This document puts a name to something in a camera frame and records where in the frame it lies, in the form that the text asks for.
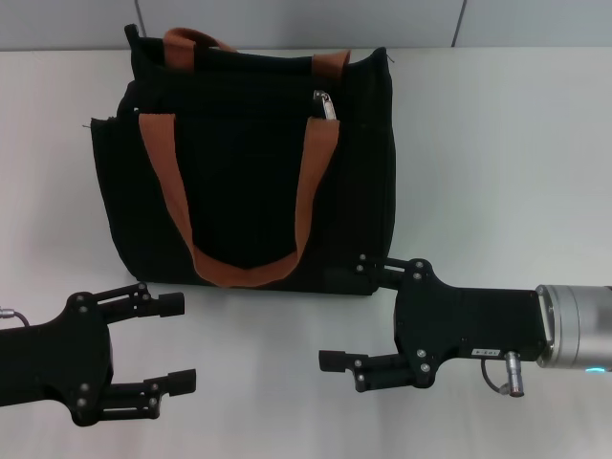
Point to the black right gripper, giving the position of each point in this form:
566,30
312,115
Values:
468,325

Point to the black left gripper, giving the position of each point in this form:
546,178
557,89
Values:
52,358

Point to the silver zipper pull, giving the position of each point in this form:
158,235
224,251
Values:
327,107

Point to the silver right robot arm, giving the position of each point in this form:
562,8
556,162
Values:
578,325

